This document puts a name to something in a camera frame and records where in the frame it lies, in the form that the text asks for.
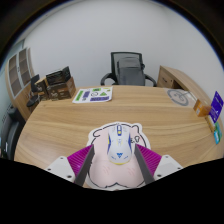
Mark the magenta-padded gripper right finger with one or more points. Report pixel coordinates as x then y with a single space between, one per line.
168 165

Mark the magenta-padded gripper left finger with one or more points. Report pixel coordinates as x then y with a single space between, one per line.
59 166

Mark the white blue yellow computer mouse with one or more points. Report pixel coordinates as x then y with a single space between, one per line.
119 146

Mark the pink cartoon-shaped mouse pad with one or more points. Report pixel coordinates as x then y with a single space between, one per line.
110 175

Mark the green packet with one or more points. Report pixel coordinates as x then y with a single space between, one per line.
218 133

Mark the small beige box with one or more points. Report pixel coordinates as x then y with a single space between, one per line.
210 123

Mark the black leather armchair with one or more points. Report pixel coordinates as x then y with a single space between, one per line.
10 133

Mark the orange box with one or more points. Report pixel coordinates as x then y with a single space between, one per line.
201 108

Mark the white round printed mat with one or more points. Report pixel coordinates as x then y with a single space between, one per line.
180 97

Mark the purple sign card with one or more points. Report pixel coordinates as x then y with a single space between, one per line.
216 107

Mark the brown cardboard box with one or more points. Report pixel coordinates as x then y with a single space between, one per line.
61 90

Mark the green purple sticker sheet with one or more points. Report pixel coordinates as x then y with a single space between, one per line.
92 95

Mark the wooden side desk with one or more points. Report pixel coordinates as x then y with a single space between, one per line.
176 78

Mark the black cardboard box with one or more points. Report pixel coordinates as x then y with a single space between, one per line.
57 76

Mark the wooden shelf unit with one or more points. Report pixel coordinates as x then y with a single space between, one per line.
15 76

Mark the black mesh office chair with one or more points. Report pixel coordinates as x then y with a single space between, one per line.
130 70

